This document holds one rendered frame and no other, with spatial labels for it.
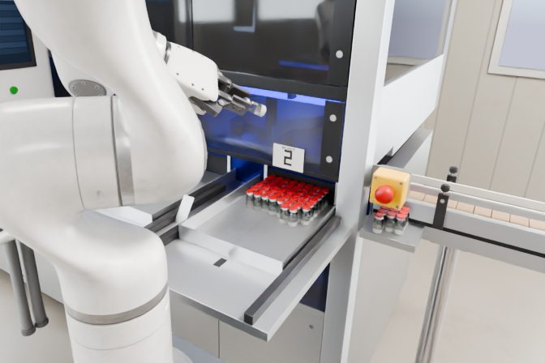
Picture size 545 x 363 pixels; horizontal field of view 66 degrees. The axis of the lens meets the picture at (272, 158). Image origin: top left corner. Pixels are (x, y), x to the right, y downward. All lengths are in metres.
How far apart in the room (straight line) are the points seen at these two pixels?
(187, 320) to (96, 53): 1.28
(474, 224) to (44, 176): 0.90
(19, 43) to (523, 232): 1.40
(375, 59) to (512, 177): 2.23
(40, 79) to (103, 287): 1.07
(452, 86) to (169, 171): 2.61
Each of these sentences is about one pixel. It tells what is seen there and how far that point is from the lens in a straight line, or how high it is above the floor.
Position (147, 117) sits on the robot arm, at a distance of 0.39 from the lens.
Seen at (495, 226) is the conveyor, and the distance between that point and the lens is 1.08.
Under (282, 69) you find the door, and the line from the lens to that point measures 1.00.
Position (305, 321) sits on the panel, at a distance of 1.25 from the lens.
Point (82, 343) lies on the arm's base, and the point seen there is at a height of 1.01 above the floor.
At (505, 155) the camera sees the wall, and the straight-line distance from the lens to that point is 3.00.
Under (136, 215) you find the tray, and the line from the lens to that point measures 1.04.
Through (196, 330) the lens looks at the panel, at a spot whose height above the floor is 0.32.
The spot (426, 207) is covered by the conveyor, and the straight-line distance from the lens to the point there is 1.08.
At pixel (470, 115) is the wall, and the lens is 2.95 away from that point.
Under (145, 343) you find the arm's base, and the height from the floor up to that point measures 1.00.
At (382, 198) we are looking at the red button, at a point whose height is 0.99.
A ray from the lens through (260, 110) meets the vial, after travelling 0.77.
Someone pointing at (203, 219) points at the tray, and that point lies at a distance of 1.01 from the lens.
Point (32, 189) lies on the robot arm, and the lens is 0.44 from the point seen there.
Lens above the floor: 1.38
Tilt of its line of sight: 21 degrees down
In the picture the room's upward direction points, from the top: 2 degrees clockwise
